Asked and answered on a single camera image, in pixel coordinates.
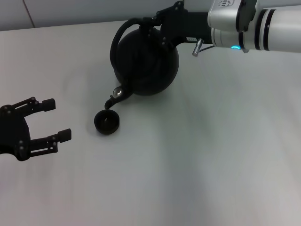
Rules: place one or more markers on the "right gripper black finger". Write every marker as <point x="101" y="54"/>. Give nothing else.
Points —
<point x="162" y="14"/>
<point x="160" y="40"/>

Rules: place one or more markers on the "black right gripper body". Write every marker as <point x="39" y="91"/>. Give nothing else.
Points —
<point x="192" y="26"/>

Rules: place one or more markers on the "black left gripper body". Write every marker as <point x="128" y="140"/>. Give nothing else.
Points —
<point x="14" y="134"/>

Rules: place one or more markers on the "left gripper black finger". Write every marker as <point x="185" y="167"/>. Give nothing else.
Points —
<point x="64" y="135"/>
<point x="49" y="104"/>

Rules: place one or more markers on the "small black teacup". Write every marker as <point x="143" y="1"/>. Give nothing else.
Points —
<point x="107" y="123"/>

